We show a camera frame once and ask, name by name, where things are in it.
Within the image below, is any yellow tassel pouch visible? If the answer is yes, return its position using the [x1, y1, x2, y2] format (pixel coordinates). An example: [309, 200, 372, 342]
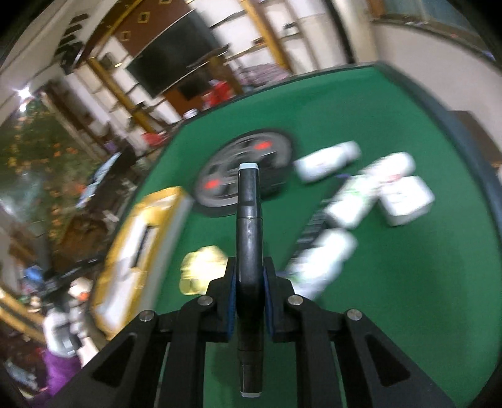
[179, 246, 228, 296]

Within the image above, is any white bottle with landscape label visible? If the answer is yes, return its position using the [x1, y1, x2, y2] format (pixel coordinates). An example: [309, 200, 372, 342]
[285, 229, 358, 300]

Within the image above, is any black marker pen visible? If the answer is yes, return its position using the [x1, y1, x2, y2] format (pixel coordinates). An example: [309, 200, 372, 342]
[236, 162, 264, 399]

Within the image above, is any black marker purple cap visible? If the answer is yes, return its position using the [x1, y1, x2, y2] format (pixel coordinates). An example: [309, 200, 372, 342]
[292, 209, 328, 258]

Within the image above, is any white square adapter box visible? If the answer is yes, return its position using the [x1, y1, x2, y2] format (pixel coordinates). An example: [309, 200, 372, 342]
[379, 176, 435, 227]

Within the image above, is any yellow-rimmed white tray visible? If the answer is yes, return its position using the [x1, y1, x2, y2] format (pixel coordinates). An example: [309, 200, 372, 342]
[90, 186, 193, 340]

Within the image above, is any white bottle green stripe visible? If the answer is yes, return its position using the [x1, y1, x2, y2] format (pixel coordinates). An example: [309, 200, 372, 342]
[323, 174, 380, 229]

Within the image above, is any grey wheel-pattern round mat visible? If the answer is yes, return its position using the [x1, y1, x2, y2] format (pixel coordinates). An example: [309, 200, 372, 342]
[191, 128, 296, 217]

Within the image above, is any white bottle near wheel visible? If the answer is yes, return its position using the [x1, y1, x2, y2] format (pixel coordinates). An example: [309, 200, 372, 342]
[294, 141, 361, 184]

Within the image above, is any white bottle with red label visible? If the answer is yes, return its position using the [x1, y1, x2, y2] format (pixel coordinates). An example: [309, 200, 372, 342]
[360, 151, 416, 183]

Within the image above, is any red plastic bag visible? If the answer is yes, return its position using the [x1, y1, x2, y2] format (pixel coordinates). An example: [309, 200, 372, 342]
[202, 79, 234, 109]

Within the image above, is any black wall television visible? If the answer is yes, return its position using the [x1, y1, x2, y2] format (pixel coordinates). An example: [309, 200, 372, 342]
[126, 10, 220, 98]

